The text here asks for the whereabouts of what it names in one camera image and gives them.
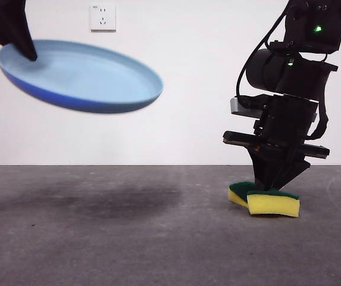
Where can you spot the yellow sponge with green pad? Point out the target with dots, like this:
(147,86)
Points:
(272,205)

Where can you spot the white wall socket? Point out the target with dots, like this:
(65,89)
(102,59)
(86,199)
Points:
(103,18)

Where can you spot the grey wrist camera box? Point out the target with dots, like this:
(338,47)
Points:
(241,108)

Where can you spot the blue round plate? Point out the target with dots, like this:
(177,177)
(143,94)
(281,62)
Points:
(93,77)

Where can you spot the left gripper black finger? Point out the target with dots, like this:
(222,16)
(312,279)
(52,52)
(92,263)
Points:
(6,21)

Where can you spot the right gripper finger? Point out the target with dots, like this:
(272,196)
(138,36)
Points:
(295,171)
(267,167)

